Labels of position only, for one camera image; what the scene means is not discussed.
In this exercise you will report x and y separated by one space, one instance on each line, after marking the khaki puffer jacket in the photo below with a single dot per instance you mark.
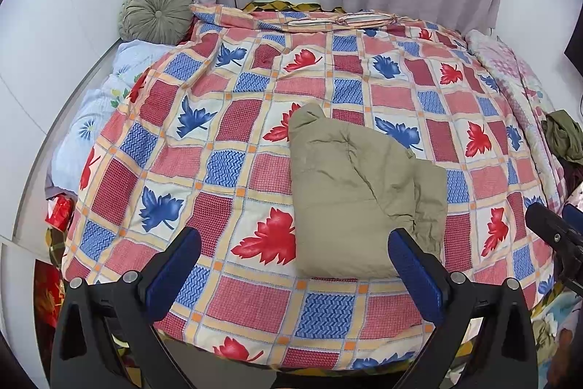
355 197

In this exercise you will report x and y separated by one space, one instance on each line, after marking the leaf-print checked quilt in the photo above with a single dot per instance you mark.
218 129

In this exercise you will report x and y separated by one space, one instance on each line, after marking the black monitor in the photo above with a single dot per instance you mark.
576 52

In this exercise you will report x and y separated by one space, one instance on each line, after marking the light blue floral sheet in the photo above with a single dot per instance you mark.
91 125

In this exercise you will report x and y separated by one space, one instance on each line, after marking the striped pink cloth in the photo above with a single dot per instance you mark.
341 19

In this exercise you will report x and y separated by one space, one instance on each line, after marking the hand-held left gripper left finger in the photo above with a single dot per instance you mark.
175 275

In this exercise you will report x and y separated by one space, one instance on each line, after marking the red shiny packet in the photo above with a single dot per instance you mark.
59 213

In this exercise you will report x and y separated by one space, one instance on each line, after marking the red floral cloth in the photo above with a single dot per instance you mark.
49 298

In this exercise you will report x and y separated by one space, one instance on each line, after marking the dark purple garment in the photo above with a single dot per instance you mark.
575 172

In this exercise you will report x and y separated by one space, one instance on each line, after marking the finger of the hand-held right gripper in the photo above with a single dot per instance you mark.
553 234
575 216

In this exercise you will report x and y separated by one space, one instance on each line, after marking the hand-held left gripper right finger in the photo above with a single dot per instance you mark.
416 275

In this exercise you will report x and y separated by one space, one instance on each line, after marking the round green pleated cushion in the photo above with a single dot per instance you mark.
155 11

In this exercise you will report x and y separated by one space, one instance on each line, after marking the olive green garment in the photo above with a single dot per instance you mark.
564 136

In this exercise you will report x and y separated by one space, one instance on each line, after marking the pink floral quilt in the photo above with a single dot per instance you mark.
505 65

